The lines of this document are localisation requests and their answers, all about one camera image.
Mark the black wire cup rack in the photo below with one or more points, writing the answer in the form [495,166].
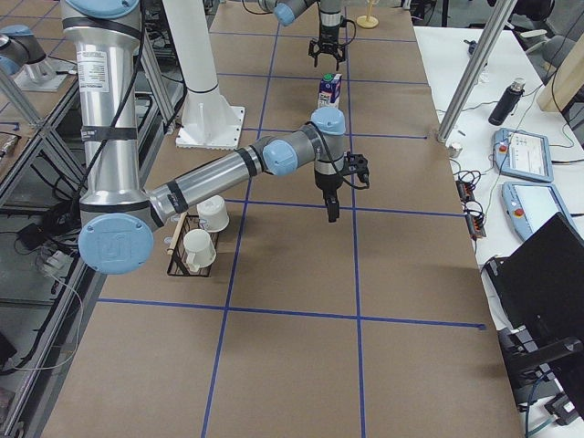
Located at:
[178,254]

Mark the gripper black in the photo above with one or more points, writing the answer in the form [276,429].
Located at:
[327,183]
[328,31]

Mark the white cup lower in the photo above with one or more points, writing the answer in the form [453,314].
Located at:
[199,248]

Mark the black laptop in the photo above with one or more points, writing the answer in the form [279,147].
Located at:
[540,285]

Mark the white cup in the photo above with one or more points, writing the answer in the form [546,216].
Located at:
[213,216]
[199,248]

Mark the white cup upper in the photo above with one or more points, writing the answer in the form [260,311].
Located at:
[213,216]

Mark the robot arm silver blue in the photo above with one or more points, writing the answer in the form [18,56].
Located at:
[118,216]
[330,22]

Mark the aluminium frame post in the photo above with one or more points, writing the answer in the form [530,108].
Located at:
[486,42]

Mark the round wooden stand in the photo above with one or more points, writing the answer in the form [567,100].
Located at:
[368,20]

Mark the teach pendant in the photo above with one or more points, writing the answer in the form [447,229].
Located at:
[529,205]
[523,155]

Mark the black water bottle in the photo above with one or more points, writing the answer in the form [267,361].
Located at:
[509,99]

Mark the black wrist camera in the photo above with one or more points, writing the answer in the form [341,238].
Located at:
[357,164]

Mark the blue white milk carton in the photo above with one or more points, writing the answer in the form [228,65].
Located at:
[329,90]

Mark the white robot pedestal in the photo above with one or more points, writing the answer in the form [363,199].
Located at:
[208,120]

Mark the teach pendant lower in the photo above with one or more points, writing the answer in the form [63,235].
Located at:
[529,205]

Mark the teach pendant upper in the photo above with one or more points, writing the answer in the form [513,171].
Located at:
[523,155]

